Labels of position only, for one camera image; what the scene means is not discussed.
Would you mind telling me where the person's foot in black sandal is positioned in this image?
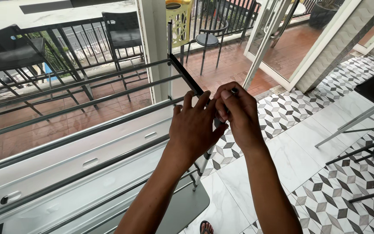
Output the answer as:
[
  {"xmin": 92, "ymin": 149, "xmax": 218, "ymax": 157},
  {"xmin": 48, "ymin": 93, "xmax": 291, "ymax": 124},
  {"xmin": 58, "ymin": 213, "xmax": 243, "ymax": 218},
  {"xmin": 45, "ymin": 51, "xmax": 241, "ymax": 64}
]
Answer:
[{"xmin": 200, "ymin": 220, "xmax": 214, "ymax": 234}]

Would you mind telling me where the person's right hand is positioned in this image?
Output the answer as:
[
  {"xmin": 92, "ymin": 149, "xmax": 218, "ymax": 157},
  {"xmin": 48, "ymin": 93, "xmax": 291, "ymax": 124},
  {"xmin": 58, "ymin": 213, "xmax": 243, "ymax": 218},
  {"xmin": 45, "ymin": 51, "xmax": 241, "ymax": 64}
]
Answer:
[{"xmin": 214, "ymin": 81, "xmax": 267, "ymax": 155}]

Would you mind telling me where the black metal balcony railing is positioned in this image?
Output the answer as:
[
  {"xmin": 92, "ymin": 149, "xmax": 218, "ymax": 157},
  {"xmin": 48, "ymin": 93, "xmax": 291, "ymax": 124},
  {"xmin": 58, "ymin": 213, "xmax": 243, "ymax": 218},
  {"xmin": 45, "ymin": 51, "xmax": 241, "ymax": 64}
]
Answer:
[{"xmin": 0, "ymin": 0, "xmax": 260, "ymax": 98}]

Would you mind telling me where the wide black outdoor chair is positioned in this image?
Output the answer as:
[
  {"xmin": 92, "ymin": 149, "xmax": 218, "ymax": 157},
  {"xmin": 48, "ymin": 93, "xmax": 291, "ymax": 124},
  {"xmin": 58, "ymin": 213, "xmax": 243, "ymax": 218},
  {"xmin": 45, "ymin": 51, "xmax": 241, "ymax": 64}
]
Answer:
[{"xmin": 0, "ymin": 24, "xmax": 97, "ymax": 118}]

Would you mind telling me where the black high-back outdoor chair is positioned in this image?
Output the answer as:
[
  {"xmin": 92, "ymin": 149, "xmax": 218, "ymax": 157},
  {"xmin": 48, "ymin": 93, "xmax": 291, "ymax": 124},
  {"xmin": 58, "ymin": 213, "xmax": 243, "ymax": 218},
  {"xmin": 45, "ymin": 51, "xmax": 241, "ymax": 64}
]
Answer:
[{"xmin": 102, "ymin": 11, "xmax": 146, "ymax": 102}]

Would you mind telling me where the grey rounded board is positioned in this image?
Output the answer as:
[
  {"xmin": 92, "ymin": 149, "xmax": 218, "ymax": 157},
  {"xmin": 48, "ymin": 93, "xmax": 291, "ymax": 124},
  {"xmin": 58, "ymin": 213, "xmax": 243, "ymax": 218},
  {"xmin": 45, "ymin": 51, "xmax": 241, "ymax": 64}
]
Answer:
[{"xmin": 86, "ymin": 175, "xmax": 211, "ymax": 234}]

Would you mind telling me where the white-framed glass sliding door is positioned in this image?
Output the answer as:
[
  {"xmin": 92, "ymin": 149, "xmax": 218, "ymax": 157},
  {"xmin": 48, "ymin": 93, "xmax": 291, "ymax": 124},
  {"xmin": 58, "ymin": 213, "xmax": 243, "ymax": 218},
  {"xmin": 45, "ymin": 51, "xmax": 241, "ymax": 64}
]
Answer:
[{"xmin": 243, "ymin": 0, "xmax": 364, "ymax": 92}]

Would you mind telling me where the yellow patterned bin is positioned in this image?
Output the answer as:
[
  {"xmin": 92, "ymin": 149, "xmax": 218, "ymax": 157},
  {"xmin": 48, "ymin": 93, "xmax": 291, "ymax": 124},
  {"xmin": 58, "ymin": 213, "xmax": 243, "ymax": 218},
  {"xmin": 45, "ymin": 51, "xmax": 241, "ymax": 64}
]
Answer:
[{"xmin": 166, "ymin": 0, "xmax": 193, "ymax": 49}]

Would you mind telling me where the black round-seat chair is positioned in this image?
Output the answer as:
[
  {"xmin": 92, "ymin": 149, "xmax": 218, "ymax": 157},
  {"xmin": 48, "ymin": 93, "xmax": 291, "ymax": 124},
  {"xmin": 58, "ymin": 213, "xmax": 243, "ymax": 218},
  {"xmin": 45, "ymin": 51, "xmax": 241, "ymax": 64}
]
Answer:
[{"xmin": 185, "ymin": 19, "xmax": 230, "ymax": 76}]

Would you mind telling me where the person's left hand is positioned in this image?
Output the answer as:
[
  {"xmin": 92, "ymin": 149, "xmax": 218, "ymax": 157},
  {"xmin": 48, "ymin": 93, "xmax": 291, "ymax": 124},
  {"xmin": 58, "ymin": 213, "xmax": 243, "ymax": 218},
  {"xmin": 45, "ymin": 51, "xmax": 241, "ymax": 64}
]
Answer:
[{"xmin": 169, "ymin": 90, "xmax": 229, "ymax": 163}]

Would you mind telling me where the dark plant pot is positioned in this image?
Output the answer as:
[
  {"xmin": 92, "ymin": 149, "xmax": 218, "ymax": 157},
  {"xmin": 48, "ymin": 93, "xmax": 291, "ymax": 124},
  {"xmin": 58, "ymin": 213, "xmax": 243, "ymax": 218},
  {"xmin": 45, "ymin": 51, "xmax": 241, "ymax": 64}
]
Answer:
[{"xmin": 308, "ymin": 0, "xmax": 341, "ymax": 30}]

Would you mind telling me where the white slotted metal rail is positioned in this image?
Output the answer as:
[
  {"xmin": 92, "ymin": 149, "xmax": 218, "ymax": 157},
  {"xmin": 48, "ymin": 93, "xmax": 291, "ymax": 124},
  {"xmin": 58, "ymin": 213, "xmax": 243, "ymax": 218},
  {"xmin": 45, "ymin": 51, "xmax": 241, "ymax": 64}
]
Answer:
[{"xmin": 0, "ymin": 106, "xmax": 178, "ymax": 228}]

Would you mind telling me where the metal tube rack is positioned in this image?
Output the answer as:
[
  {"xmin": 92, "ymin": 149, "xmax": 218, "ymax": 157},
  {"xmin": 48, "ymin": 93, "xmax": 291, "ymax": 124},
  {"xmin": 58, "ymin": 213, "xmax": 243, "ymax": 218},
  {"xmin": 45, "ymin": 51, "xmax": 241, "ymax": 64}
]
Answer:
[{"xmin": 0, "ymin": 21, "xmax": 230, "ymax": 234}]

